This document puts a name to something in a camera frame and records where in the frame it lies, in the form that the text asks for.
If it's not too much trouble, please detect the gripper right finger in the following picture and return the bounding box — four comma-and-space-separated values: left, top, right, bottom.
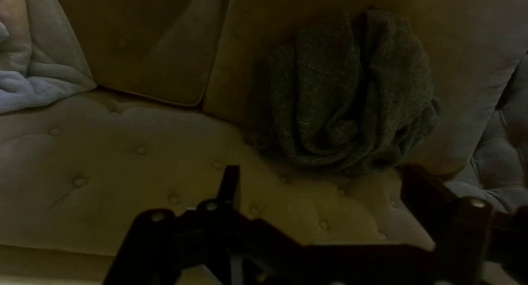
399, 165, 528, 285

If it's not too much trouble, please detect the beige sofa cushion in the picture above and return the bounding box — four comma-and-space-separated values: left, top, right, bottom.
52, 0, 231, 108

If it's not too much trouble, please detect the beige tufted sofa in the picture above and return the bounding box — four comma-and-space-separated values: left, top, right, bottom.
0, 0, 528, 285

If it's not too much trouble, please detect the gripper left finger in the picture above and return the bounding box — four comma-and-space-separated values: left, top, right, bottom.
103, 165, 306, 285

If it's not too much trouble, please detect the light blue quilted blanket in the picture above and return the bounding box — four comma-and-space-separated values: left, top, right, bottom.
0, 0, 97, 114

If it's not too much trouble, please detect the grey knitted blanket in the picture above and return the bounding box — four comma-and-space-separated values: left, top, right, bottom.
257, 8, 441, 173

